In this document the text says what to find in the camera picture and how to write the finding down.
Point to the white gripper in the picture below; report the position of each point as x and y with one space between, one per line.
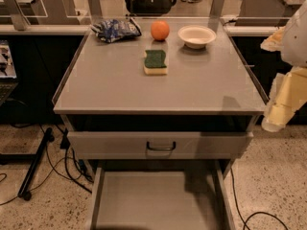
296 45

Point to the green and yellow sponge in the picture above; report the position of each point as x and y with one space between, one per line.
154 62

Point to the grey upper drawer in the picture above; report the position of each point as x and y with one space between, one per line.
132 145

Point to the grey drawer cabinet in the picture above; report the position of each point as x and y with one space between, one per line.
105 89

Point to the open grey middle drawer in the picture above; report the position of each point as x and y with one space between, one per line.
159 195

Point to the white bowl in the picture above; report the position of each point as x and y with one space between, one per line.
196 36

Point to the orange fruit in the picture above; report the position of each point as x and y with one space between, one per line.
160 30

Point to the blue chip bag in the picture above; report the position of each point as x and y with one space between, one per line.
111 30

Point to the black stand leg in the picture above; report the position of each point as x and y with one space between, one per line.
24 191

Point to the laptop computer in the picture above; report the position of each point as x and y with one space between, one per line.
8 76

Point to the grey metal post right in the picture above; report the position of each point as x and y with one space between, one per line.
215 14

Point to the grey metal post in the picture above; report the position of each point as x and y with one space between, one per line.
95 10
215 14
19 21

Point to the black drawer handle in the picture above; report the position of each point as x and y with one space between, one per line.
149 146

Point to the grey metal post far left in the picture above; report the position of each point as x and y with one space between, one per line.
19 21

